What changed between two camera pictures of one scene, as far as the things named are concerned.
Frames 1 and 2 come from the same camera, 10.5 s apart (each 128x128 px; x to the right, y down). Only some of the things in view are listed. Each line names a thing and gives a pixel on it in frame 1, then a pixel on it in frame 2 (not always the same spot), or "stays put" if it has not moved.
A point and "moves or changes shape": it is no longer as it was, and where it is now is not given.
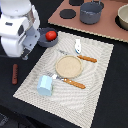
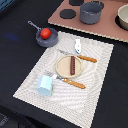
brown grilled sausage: x=15 y=74 to x=72 y=65
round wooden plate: x=69 y=66 stays put
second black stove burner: x=76 y=2 stays put
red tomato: x=50 y=35 moves or changes shape
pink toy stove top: x=69 y=14 stays put
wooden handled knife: x=79 y=56 stays put
